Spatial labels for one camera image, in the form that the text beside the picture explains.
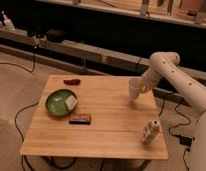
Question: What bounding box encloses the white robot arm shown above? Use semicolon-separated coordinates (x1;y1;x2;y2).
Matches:
140;52;206;171

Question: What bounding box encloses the white patterned carton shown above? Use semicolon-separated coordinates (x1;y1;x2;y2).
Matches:
141;120;160;145

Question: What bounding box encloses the black power adapter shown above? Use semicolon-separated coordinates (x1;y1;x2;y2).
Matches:
179;136;193;146

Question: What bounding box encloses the red sausage-shaped object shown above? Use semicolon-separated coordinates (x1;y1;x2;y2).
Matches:
63;79;80;85

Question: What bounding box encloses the dark red rectangular box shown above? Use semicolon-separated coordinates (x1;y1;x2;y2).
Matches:
69;114;91;125

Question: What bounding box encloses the light wooden table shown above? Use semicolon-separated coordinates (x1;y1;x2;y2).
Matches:
20;75;168;160

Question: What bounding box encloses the white block in bowl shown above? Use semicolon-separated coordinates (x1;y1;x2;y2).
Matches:
65;95;77;110

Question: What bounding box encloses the green round bowl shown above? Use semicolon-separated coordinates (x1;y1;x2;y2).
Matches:
45;89;78;117

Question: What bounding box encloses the white spray bottle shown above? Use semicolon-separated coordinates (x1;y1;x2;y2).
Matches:
1;11;15;31

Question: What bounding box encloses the black cable left floor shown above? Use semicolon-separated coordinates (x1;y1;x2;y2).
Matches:
0;44;40;171

